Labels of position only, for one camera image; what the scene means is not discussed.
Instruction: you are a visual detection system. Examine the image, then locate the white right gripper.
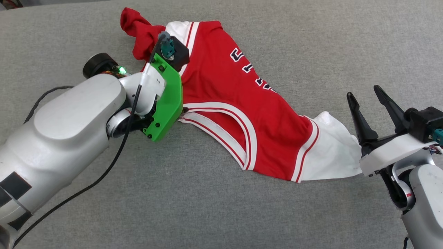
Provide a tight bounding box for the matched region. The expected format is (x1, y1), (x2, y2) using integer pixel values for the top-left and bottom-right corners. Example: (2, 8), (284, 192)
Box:
(347, 85), (438, 177)

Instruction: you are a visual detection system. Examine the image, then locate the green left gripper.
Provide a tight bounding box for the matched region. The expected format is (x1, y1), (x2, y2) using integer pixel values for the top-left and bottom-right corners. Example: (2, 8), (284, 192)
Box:
(142, 52), (189, 142)

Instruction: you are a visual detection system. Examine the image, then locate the red and white jersey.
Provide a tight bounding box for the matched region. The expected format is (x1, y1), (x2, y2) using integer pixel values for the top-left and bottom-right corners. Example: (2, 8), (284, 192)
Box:
(120, 7), (362, 183)

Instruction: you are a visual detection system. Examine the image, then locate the grey fabric sofa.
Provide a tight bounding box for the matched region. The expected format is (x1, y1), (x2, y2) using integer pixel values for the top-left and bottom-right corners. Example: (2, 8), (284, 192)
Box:
(0, 0), (443, 249)

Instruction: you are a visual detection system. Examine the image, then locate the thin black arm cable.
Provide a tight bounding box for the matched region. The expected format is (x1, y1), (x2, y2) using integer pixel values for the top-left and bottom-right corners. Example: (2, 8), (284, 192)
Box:
(12, 33), (166, 249)
(24, 85), (74, 124)

